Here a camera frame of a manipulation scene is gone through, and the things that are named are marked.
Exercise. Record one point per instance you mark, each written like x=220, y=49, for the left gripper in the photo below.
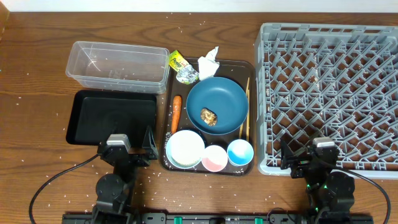
x=129, y=152

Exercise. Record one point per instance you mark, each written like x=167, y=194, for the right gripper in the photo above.
x=305, y=162

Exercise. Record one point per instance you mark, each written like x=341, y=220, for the light blue rice bowl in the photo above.
x=184, y=149

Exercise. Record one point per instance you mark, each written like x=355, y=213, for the blue cup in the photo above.
x=240, y=152

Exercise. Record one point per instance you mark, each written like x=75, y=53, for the pink cup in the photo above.
x=214, y=158

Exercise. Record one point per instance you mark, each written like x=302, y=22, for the brown food scrap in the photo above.
x=209, y=117

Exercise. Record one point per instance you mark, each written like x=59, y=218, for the dark blue plate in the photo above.
x=221, y=96

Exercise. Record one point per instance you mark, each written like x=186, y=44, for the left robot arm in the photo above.
x=114, y=191

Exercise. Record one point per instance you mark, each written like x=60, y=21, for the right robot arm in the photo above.
x=330, y=194

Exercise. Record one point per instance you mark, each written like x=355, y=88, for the grey dishwasher rack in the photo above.
x=338, y=81

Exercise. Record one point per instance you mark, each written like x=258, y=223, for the wooden chopstick left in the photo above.
x=244, y=103

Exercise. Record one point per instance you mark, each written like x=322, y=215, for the wooden chopstick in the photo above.
x=248, y=116
x=244, y=103

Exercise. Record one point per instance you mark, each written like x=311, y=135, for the orange carrot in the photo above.
x=176, y=106

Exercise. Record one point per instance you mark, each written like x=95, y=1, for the brown serving tray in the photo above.
x=240, y=72

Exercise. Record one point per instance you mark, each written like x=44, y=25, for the black plastic tray bin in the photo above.
x=98, y=114

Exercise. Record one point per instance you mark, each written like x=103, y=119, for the wooden chopstick right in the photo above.
x=248, y=116

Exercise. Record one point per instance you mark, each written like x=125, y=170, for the yellow green snack wrapper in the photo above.
x=185, y=72

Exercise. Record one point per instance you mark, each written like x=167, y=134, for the clear plastic container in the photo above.
x=119, y=67

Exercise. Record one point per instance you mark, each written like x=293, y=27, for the crumpled white tissue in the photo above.
x=208, y=65

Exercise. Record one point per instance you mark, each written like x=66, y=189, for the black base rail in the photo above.
x=162, y=218

